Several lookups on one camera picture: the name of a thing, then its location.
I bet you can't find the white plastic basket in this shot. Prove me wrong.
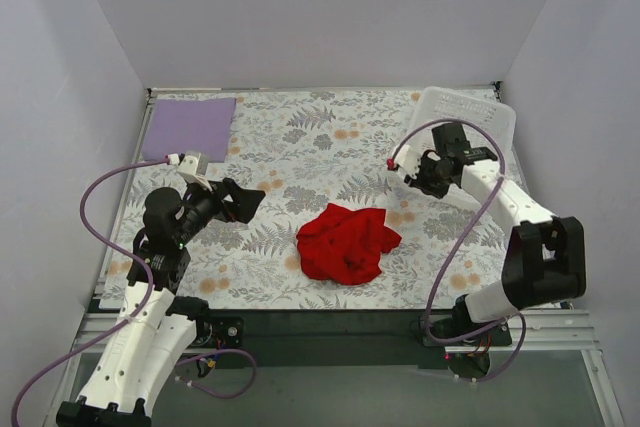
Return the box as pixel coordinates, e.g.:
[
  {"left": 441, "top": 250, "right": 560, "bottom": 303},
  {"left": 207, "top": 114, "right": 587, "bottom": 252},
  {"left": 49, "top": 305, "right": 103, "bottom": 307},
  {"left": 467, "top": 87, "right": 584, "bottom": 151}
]
[{"left": 404, "top": 87, "right": 516, "bottom": 155}]

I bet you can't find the red t shirt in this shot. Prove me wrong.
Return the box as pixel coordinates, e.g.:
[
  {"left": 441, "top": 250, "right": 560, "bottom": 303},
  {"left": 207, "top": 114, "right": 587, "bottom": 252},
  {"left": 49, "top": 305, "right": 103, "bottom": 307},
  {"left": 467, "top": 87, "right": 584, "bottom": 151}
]
[{"left": 296, "top": 203, "right": 402, "bottom": 286}]

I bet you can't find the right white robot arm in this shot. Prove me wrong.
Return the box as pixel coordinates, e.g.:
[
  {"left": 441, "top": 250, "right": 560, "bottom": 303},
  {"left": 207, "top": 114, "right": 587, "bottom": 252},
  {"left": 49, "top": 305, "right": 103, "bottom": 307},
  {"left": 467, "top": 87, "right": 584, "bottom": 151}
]
[{"left": 387, "top": 119, "right": 587, "bottom": 345}]

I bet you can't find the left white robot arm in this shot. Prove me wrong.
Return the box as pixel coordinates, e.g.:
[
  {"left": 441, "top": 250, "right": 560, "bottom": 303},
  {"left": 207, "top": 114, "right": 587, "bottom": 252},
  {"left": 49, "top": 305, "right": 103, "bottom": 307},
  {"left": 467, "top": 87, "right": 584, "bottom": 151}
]
[{"left": 56, "top": 178, "right": 265, "bottom": 426}]

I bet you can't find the folded purple t shirt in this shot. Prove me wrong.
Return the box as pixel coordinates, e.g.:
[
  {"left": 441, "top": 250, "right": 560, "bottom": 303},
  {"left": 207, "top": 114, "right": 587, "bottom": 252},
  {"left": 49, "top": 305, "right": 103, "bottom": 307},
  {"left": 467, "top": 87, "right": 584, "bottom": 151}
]
[{"left": 141, "top": 97, "right": 236, "bottom": 163}]

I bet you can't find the floral patterned table mat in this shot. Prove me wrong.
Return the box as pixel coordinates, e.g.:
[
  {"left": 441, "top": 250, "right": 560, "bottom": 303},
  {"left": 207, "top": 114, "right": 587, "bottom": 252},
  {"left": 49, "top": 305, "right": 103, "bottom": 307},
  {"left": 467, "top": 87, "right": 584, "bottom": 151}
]
[{"left": 99, "top": 90, "right": 581, "bottom": 311}]

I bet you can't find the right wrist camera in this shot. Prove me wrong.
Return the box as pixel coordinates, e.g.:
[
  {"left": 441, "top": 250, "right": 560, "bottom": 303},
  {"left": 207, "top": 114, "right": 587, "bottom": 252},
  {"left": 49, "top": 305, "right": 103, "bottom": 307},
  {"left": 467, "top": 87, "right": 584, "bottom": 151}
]
[{"left": 387, "top": 144, "right": 421, "bottom": 185}]

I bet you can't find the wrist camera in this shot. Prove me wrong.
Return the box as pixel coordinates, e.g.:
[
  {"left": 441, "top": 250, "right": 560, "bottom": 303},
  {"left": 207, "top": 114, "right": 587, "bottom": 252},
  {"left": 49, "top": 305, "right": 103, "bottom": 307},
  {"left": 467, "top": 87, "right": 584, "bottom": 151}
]
[
  {"left": 166, "top": 151, "right": 212, "bottom": 191},
  {"left": 387, "top": 144, "right": 421, "bottom": 185}
]

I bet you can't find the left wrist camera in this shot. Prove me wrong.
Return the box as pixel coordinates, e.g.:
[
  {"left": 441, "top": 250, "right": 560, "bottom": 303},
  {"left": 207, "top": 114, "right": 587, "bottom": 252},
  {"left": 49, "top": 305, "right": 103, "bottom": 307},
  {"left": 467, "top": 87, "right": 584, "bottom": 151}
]
[{"left": 166, "top": 151, "right": 212, "bottom": 191}]

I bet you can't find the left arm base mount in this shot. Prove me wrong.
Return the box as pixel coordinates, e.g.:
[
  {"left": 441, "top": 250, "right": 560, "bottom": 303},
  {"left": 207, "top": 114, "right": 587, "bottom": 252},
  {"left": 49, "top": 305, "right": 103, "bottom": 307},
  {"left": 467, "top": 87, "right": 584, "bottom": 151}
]
[{"left": 166, "top": 296, "right": 245, "bottom": 348}]

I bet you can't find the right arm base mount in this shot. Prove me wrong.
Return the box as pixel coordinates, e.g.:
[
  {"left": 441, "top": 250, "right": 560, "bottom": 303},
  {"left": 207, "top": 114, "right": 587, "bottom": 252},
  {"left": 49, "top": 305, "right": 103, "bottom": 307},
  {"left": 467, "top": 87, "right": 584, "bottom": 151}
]
[{"left": 416, "top": 317, "right": 513, "bottom": 380}]

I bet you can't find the aluminium frame rail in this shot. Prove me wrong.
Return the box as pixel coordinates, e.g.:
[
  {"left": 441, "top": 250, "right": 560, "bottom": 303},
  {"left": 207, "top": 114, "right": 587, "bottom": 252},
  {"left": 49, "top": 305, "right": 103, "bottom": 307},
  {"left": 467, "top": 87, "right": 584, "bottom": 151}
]
[{"left": 74, "top": 311, "right": 616, "bottom": 427}]

